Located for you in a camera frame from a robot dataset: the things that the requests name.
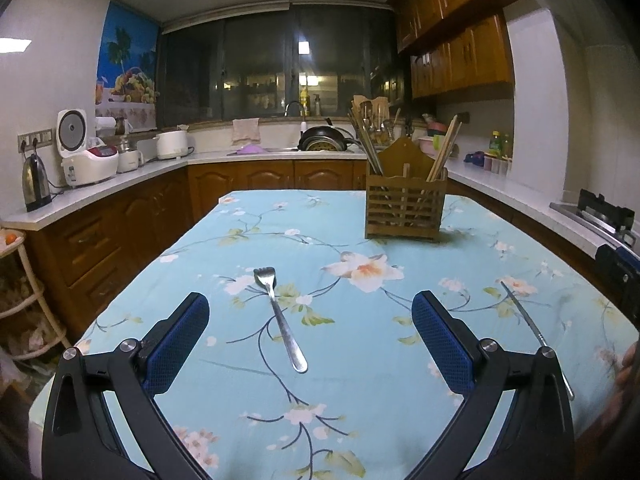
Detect person's right hand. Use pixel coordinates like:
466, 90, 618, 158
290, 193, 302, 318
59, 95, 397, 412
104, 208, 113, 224
617, 342, 640, 391

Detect fruit wall poster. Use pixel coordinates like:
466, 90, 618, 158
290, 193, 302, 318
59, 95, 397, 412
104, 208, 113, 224
95, 2, 161, 120

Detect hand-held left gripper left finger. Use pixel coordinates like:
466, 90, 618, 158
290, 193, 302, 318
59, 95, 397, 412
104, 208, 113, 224
41, 291, 213, 480

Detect wooden upper cabinets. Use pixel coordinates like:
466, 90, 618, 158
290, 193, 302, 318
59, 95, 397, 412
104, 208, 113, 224
390, 0, 516, 101

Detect white rice cooker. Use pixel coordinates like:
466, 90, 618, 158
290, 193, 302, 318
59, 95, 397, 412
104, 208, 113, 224
56, 109, 120, 189

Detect gas stove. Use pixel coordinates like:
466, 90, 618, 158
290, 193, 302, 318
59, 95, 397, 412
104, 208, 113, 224
550, 189, 639, 252

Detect sink faucet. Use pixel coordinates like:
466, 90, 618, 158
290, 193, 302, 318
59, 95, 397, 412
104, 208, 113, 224
284, 101, 308, 133

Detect cooking oil bottles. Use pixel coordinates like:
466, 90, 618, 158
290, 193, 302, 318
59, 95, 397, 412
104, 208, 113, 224
487, 131, 514, 160

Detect metal fork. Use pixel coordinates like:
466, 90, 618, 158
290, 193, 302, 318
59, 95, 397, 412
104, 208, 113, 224
253, 266, 309, 374

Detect beige hanging towel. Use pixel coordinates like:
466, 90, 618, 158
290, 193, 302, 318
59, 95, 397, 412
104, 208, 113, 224
231, 118, 261, 145

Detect small white kitchen appliance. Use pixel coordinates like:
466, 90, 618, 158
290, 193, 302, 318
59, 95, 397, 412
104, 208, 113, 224
116, 134, 145, 174

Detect white electric pot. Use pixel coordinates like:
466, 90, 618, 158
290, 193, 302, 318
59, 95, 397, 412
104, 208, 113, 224
156, 130, 192, 161

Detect dark kitchen window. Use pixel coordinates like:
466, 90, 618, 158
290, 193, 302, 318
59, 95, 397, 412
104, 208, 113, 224
160, 4, 403, 125

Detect blue floral tablecloth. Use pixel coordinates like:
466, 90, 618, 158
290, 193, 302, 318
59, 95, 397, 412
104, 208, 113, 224
27, 189, 640, 480

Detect white kitchen countertop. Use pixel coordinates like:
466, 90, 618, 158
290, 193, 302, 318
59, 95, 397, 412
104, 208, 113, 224
0, 147, 640, 258

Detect wall socket strip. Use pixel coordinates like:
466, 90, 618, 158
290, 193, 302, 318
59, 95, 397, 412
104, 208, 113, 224
17, 129, 54, 154

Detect wooden utensil holder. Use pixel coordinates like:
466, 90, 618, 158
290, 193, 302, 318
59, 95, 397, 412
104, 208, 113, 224
364, 137, 449, 243

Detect wooden lower cabinets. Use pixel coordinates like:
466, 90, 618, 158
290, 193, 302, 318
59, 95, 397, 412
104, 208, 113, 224
25, 160, 371, 333

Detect wooden cabinets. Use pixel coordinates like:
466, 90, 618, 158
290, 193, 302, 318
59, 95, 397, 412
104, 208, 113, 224
25, 160, 371, 333
390, 0, 516, 101

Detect stack of pink green bowls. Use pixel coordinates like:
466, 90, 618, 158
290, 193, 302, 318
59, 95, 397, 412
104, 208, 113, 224
417, 114, 449, 157

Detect black wok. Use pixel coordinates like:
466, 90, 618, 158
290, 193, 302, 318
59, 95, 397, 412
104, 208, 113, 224
299, 119, 355, 153

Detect row of spice containers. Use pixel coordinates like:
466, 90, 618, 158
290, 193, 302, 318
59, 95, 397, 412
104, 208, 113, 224
482, 155, 514, 175

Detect person's right forearm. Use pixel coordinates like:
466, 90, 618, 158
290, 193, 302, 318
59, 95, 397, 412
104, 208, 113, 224
575, 385, 640, 461

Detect wooden chopstick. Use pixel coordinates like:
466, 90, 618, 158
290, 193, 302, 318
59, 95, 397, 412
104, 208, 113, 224
433, 118, 461, 183
428, 116, 459, 183
438, 121, 463, 183

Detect kitchen utensil rack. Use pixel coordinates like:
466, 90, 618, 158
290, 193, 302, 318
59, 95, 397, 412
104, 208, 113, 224
347, 95, 402, 147

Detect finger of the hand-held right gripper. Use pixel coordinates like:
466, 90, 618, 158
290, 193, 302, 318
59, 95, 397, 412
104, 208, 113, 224
595, 242, 640, 311

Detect steel electric kettle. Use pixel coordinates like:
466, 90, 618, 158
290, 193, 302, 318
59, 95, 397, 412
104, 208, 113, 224
21, 153, 54, 213

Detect white storage shelf rack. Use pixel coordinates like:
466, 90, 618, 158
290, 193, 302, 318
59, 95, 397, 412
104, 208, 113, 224
0, 229, 72, 362

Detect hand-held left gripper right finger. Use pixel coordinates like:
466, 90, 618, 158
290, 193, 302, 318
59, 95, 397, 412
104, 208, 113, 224
405, 290, 577, 480

